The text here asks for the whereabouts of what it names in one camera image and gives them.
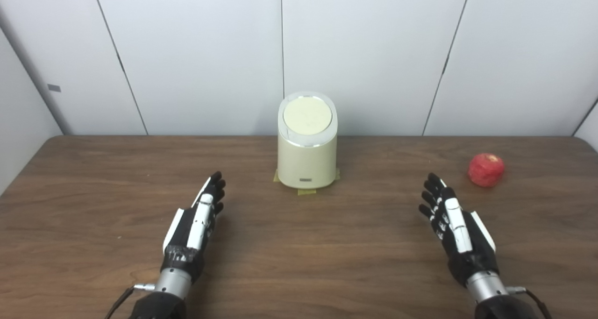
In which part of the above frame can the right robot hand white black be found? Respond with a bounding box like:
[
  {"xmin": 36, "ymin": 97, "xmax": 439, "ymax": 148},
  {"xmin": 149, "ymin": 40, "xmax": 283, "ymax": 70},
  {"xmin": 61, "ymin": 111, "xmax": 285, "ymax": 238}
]
[{"xmin": 418, "ymin": 172, "xmax": 499, "ymax": 288}]

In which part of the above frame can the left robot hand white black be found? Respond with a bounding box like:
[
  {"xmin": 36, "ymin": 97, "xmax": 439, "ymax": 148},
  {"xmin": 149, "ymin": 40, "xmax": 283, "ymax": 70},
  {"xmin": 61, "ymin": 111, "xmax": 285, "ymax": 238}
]
[{"xmin": 161, "ymin": 171, "xmax": 227, "ymax": 284}]

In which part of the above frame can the red apple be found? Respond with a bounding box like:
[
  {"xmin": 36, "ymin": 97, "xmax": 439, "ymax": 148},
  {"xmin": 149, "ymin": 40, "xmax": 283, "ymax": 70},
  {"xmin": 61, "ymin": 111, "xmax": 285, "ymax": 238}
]
[{"xmin": 468, "ymin": 153, "xmax": 505, "ymax": 188}]

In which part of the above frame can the cream-colored bin body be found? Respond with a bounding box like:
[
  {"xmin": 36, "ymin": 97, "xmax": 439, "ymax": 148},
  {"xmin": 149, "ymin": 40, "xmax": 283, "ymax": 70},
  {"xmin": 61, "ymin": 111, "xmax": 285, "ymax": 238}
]
[{"xmin": 278, "ymin": 92, "xmax": 338, "ymax": 189}]

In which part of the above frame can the cream round bin lid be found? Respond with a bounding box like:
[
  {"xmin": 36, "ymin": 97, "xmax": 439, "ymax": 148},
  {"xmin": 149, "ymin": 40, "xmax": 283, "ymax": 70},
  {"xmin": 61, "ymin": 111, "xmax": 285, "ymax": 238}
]
[{"xmin": 283, "ymin": 97, "xmax": 333, "ymax": 135}]

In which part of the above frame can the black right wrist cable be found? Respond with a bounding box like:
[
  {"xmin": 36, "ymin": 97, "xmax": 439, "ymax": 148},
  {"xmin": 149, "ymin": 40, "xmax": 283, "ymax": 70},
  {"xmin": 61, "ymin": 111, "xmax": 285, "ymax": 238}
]
[{"xmin": 507, "ymin": 286, "xmax": 554, "ymax": 319}]

